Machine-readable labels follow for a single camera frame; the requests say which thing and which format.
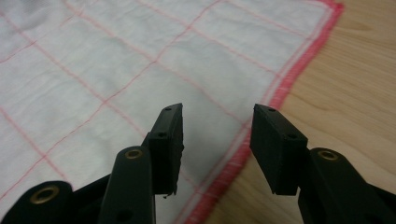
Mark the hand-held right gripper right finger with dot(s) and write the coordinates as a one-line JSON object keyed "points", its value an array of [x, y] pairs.
{"points": [[277, 152]]}

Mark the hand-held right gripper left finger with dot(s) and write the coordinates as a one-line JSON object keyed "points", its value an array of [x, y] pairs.
{"points": [[165, 149]]}

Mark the white cloth with red grid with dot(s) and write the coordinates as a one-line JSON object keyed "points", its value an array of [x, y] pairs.
{"points": [[130, 56]]}

